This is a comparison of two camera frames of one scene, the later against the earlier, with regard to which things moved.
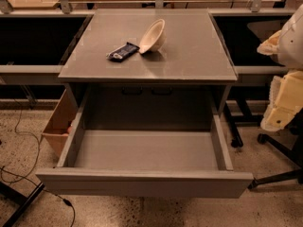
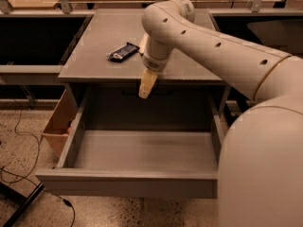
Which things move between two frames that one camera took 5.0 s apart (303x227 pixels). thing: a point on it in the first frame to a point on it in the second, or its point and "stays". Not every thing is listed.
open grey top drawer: [143, 163] stays
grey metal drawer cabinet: [149, 66] stays
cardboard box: [59, 127] stays
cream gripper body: [293, 47] to [152, 63]
